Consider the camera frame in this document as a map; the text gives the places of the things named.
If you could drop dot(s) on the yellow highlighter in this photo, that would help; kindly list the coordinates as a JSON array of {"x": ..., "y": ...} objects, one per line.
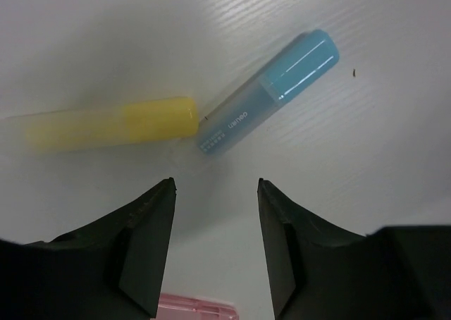
[{"x": 72, "y": 130}]

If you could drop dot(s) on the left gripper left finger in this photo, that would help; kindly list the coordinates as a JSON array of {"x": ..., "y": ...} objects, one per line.
[{"x": 112, "y": 268}]

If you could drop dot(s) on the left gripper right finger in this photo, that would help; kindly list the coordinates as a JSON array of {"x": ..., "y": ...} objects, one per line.
[{"x": 317, "y": 270}]

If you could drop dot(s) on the pink eraser case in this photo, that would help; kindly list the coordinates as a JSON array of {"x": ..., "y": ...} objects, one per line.
[{"x": 173, "y": 307}]

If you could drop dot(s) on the blue highlighter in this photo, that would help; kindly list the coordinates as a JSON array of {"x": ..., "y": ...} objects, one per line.
[{"x": 282, "y": 79}]

